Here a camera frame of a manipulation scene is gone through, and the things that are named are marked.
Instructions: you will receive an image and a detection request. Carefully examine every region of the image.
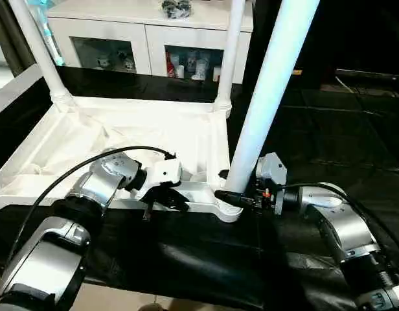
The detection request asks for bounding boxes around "white plastic table top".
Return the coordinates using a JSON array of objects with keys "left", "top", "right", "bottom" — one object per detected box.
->
[{"left": 0, "top": 96, "right": 247, "bottom": 225}]

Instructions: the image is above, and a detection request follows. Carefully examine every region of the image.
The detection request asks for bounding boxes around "black work mat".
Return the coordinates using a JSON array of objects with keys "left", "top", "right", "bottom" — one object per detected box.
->
[{"left": 0, "top": 65, "right": 399, "bottom": 311}]

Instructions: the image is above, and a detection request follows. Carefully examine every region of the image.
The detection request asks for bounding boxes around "black metal bar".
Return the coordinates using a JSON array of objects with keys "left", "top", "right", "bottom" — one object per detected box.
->
[{"left": 336, "top": 68, "right": 399, "bottom": 82}]

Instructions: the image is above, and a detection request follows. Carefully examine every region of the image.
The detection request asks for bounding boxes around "white glass-door cabinet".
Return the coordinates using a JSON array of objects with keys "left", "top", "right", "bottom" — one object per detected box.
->
[{"left": 47, "top": 0, "right": 255, "bottom": 85}]

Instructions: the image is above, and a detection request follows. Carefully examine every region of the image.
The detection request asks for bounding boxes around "crumpled silver object on cabinet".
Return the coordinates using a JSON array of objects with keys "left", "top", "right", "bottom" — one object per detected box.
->
[{"left": 162, "top": 0, "right": 193, "bottom": 19}]

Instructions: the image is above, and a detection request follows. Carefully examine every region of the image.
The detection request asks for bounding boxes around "dark grey curtain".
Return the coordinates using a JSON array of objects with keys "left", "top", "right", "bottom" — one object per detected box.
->
[{"left": 0, "top": 0, "right": 35, "bottom": 75}]

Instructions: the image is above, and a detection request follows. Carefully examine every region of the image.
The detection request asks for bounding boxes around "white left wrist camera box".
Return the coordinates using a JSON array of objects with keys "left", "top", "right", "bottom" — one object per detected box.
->
[{"left": 133, "top": 159, "right": 185, "bottom": 203}]

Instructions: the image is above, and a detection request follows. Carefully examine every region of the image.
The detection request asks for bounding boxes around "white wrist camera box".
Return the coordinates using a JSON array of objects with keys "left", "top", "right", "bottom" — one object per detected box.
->
[
  {"left": 255, "top": 153, "right": 288, "bottom": 196},
  {"left": 133, "top": 159, "right": 185, "bottom": 203}
]

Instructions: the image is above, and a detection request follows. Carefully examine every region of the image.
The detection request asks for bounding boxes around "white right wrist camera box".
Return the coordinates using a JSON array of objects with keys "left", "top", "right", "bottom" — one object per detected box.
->
[{"left": 255, "top": 153, "right": 288, "bottom": 196}]

